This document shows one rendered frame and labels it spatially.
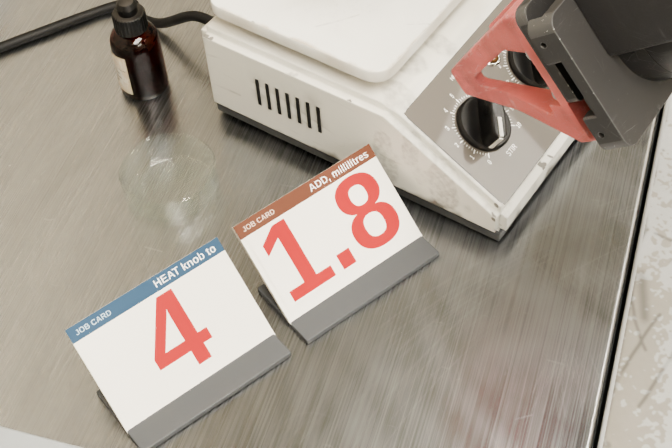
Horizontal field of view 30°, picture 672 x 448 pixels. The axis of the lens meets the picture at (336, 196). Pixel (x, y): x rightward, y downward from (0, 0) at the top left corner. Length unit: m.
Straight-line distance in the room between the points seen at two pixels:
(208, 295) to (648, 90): 0.25
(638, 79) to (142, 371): 0.28
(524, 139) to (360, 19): 0.11
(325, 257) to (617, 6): 0.24
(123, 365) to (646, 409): 0.26
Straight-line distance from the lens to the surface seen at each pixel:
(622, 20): 0.49
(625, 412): 0.64
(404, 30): 0.68
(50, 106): 0.79
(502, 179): 0.67
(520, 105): 0.56
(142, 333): 0.63
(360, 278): 0.67
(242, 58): 0.71
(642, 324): 0.67
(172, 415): 0.63
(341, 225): 0.67
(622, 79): 0.51
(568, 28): 0.49
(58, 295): 0.69
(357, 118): 0.68
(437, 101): 0.67
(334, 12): 0.69
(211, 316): 0.64
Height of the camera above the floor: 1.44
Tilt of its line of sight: 49 degrees down
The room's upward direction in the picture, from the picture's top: 5 degrees counter-clockwise
